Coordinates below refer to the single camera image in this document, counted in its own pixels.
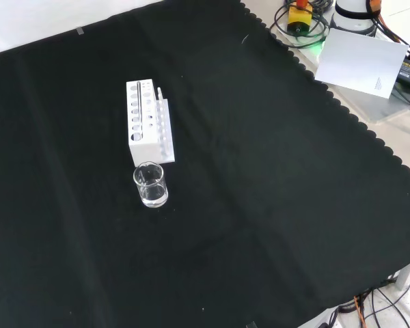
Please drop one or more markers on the clear glass rod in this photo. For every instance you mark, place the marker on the clear glass rod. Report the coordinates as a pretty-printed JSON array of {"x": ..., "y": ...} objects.
[{"x": 139, "y": 109}]

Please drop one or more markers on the white test tube rack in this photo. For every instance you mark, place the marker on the white test tube rack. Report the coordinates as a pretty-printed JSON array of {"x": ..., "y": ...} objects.
[{"x": 147, "y": 147}]

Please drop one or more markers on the black bench cloth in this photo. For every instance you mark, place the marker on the black bench cloth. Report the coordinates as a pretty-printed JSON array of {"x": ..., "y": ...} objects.
[{"x": 246, "y": 177}]

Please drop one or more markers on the clear glass beaker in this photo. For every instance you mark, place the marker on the clear glass beaker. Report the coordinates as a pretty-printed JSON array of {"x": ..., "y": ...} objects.
[{"x": 153, "y": 194}]

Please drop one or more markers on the clear tape piece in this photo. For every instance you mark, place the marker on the clear tape piece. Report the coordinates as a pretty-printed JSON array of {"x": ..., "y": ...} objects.
[
  {"x": 251, "y": 325},
  {"x": 80, "y": 31}
]

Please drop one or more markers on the yellow stop button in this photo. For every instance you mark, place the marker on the yellow stop button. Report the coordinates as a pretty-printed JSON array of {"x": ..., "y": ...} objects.
[{"x": 299, "y": 15}]

